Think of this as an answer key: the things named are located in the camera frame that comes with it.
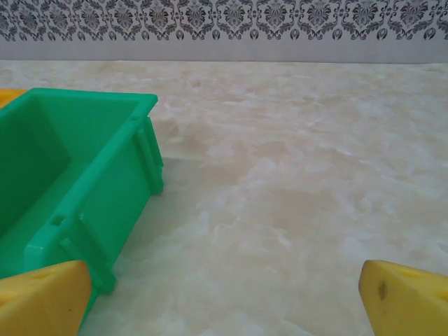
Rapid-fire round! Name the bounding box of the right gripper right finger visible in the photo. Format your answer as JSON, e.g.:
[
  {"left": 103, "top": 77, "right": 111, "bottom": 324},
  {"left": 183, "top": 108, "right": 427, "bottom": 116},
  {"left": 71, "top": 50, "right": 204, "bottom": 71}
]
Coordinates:
[{"left": 358, "top": 259, "right": 448, "bottom": 336}]

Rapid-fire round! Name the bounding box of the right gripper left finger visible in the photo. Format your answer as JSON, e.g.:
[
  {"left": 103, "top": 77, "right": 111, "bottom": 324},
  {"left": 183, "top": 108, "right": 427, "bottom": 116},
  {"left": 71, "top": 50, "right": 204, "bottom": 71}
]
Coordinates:
[{"left": 0, "top": 260, "right": 92, "bottom": 336}]

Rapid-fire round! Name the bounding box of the green plastic bin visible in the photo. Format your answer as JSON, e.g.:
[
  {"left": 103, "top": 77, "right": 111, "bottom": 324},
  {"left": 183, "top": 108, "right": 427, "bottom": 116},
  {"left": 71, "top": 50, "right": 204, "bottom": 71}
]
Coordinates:
[{"left": 0, "top": 87, "right": 165, "bottom": 332}]

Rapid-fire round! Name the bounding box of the yellow plastic bin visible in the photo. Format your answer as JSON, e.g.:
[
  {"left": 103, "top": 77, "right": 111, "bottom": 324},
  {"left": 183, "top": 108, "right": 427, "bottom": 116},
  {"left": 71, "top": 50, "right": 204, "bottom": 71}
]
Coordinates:
[{"left": 0, "top": 89, "right": 28, "bottom": 110}]

